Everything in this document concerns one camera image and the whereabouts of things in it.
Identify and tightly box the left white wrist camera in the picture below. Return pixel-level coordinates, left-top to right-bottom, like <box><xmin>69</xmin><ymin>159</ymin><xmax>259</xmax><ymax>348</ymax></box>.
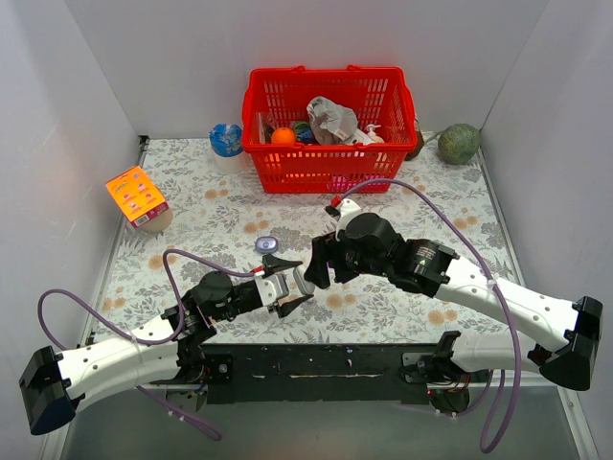
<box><xmin>254</xmin><ymin>270</ymin><xmax>289</xmax><ymax>309</ymax></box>

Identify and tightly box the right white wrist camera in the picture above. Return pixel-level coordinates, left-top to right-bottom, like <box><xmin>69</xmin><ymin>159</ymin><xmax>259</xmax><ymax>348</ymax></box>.
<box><xmin>325</xmin><ymin>195</ymin><xmax>362</xmax><ymax>240</ymax></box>

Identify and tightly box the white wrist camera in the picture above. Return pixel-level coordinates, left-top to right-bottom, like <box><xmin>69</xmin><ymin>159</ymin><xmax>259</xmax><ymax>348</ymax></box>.
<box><xmin>325</xmin><ymin>195</ymin><xmax>362</xmax><ymax>240</ymax></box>
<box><xmin>254</xmin><ymin>270</ymin><xmax>289</xmax><ymax>309</ymax></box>

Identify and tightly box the purple earbud charging case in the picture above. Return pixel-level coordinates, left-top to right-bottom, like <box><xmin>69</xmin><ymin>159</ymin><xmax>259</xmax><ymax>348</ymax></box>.
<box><xmin>255</xmin><ymin>236</ymin><xmax>279</xmax><ymax>255</ymax></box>

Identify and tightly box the red plastic shopping basket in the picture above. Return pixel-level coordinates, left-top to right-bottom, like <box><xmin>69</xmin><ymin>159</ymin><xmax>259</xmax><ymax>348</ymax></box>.
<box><xmin>242</xmin><ymin>65</ymin><xmax>419</xmax><ymax>194</ymax></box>

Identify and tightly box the orange fruit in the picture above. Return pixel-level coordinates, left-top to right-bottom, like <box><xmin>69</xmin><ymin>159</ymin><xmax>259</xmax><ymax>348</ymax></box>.
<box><xmin>271</xmin><ymin>126</ymin><xmax>296</xmax><ymax>147</ymax></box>

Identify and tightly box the green melon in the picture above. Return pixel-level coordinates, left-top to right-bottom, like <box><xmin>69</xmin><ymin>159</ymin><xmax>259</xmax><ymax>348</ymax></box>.
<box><xmin>438</xmin><ymin>124</ymin><xmax>481</xmax><ymax>165</ymax></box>

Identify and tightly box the crumpled grey plastic bag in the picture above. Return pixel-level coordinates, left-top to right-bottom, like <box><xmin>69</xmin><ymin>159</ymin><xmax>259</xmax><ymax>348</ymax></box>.
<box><xmin>306</xmin><ymin>96</ymin><xmax>358</xmax><ymax>145</ymax></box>

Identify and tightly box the floral patterned table mat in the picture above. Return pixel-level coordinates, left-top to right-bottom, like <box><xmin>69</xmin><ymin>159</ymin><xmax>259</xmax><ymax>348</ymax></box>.
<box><xmin>98</xmin><ymin>139</ymin><xmax>516</xmax><ymax>343</ymax></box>

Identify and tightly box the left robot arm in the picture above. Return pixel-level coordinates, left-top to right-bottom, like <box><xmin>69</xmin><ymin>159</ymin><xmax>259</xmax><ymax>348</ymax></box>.
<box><xmin>19</xmin><ymin>254</ymin><xmax>315</xmax><ymax>435</ymax></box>

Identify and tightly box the green blue item in basket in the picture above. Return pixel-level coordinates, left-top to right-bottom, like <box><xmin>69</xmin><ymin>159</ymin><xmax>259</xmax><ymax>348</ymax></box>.
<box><xmin>291</xmin><ymin>121</ymin><xmax>317</xmax><ymax>145</ymax></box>

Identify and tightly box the blue lidded white cup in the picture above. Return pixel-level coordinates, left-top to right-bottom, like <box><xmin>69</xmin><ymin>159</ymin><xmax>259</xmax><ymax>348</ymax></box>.
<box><xmin>209</xmin><ymin>124</ymin><xmax>248</xmax><ymax>174</ymax></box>

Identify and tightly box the white pump bottle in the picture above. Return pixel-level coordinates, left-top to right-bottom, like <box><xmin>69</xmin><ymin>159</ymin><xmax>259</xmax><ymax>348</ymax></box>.
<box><xmin>352</xmin><ymin>124</ymin><xmax>384</xmax><ymax>145</ymax></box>

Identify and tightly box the orange snack box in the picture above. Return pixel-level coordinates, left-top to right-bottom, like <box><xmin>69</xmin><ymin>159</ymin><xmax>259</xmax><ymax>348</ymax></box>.
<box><xmin>105</xmin><ymin>166</ymin><xmax>170</xmax><ymax>228</ymax></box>

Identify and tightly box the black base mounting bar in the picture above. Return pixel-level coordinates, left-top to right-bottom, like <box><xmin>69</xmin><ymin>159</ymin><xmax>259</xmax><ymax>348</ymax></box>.
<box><xmin>164</xmin><ymin>330</ymin><xmax>471</xmax><ymax>414</ymax></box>

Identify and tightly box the beige round container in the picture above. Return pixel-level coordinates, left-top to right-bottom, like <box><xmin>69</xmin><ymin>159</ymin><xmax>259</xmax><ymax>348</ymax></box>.
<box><xmin>138</xmin><ymin>209</ymin><xmax>173</xmax><ymax>233</ymax></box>

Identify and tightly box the white earbud charging case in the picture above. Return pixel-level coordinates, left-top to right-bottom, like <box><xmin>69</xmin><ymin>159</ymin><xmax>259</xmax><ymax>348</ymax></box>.
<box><xmin>292</xmin><ymin>265</ymin><xmax>315</xmax><ymax>295</ymax></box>

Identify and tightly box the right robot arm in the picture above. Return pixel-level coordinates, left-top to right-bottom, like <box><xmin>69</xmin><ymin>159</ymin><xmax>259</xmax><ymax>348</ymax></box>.
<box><xmin>305</xmin><ymin>213</ymin><xmax>603</xmax><ymax>391</ymax></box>

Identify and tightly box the brown object behind basket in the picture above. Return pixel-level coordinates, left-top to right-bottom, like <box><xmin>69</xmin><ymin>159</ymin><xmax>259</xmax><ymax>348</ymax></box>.
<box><xmin>403</xmin><ymin>119</ymin><xmax>426</xmax><ymax>162</ymax></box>

